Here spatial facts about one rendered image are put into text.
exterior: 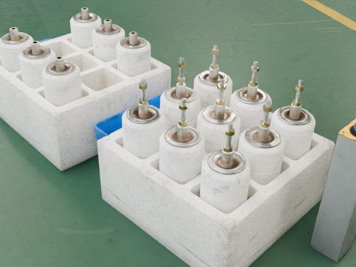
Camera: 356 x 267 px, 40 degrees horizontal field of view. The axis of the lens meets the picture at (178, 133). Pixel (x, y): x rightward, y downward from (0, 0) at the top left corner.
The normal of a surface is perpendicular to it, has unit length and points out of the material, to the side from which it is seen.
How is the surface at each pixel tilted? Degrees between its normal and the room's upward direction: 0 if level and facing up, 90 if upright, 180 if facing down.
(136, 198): 90
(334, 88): 0
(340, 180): 90
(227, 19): 0
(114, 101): 90
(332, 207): 90
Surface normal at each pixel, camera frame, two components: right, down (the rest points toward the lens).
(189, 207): -0.69, 0.40
